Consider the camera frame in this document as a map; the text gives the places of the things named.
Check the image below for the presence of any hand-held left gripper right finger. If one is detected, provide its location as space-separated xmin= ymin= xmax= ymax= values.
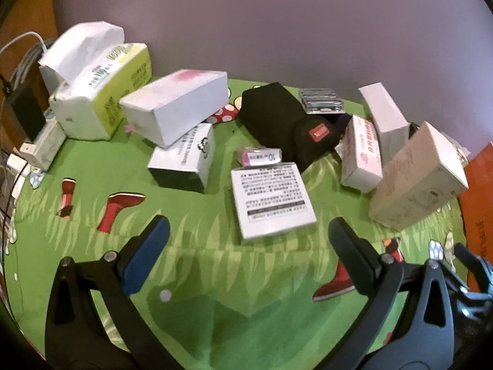
xmin=327 ymin=217 xmax=457 ymax=370

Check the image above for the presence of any green mushroom print mat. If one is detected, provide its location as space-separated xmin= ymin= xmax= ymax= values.
xmin=0 ymin=75 xmax=472 ymax=370

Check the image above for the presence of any beige cardboard box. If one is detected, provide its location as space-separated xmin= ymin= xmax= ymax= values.
xmin=369 ymin=121 xmax=470 ymax=231

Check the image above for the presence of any plain white long box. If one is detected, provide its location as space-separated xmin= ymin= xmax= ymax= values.
xmin=358 ymin=82 xmax=411 ymax=162

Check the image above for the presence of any black pouch with red label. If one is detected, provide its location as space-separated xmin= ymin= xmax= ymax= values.
xmin=236 ymin=82 xmax=345 ymax=172

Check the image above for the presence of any white charger plug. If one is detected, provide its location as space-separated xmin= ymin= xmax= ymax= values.
xmin=7 ymin=153 xmax=31 ymax=174

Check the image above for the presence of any black power adapter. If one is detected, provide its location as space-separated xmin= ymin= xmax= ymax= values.
xmin=3 ymin=83 xmax=47 ymax=141

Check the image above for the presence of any white box with pink print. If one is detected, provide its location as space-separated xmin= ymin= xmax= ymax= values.
xmin=119 ymin=69 xmax=229 ymax=148

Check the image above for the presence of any white text box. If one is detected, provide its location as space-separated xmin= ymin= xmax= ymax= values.
xmin=230 ymin=162 xmax=318 ymax=241

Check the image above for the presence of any white box with red print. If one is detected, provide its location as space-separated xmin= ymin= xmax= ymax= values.
xmin=340 ymin=114 xmax=384 ymax=193

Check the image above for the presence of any silver blister pack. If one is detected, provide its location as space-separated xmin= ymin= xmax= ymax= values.
xmin=299 ymin=87 xmax=345 ymax=115

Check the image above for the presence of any black and white small box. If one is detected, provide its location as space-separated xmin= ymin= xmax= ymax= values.
xmin=147 ymin=122 xmax=215 ymax=194

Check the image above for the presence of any brown wooden panel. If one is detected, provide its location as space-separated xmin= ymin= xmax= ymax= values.
xmin=6 ymin=0 xmax=58 ymax=45

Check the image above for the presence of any orange storage box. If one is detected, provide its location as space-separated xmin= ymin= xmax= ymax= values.
xmin=458 ymin=142 xmax=493 ymax=294

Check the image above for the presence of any small pink label box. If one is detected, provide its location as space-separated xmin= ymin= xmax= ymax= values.
xmin=238 ymin=146 xmax=283 ymax=168

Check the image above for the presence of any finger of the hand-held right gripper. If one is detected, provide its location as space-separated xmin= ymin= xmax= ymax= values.
xmin=454 ymin=242 xmax=493 ymax=290

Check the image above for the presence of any white power strip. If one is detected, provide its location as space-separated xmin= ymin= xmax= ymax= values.
xmin=21 ymin=112 xmax=66 ymax=172

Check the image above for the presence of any white cable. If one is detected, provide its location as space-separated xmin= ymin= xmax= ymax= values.
xmin=0 ymin=32 xmax=49 ymax=64

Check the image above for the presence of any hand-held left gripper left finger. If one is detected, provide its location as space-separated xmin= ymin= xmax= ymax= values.
xmin=45 ymin=215 xmax=181 ymax=370

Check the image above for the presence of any grey cable bundle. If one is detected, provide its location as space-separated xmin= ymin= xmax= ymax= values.
xmin=11 ymin=39 xmax=55 ymax=82

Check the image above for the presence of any yellow-green tissue pack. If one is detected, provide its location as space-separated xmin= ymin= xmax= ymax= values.
xmin=39 ymin=22 xmax=153 ymax=140

